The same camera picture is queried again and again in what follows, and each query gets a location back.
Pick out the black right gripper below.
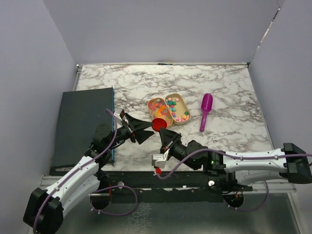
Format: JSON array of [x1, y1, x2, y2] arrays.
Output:
[[159, 127, 198, 170]]

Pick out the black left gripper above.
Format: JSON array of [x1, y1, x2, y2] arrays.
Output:
[[106, 113, 154, 150]]

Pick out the red round lid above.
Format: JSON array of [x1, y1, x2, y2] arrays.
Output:
[[152, 118, 168, 132]]

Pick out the purple plastic scoop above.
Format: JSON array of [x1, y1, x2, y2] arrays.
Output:
[[199, 94, 213, 132]]

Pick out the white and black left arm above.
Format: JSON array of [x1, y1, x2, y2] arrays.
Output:
[[23, 109, 154, 234]]

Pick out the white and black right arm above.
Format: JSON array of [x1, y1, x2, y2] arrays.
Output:
[[151, 128, 312, 191]]

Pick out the beige tray opaque star candies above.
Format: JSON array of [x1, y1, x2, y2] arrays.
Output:
[[165, 93, 191, 125]]

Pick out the beige tray translucent star candies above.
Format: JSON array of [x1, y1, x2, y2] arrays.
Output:
[[147, 97, 174, 128]]

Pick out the dark box with blue edge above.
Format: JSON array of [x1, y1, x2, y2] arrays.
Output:
[[51, 87, 114, 168]]

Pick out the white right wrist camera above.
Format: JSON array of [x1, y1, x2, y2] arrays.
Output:
[[151, 150, 169, 175]]

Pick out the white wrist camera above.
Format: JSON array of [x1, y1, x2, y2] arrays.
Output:
[[151, 150, 169, 175], [114, 108, 125, 125]]

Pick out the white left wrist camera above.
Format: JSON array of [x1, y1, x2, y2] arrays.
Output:
[[114, 108, 125, 125]]

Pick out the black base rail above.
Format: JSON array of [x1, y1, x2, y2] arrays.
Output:
[[88, 170, 252, 203]]

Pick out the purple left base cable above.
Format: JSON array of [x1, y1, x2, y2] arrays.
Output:
[[89, 185, 138, 217]]

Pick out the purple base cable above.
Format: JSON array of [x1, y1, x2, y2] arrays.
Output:
[[89, 185, 138, 217], [226, 181, 270, 212]]

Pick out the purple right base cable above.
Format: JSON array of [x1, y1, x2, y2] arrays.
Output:
[[226, 181, 270, 212]]

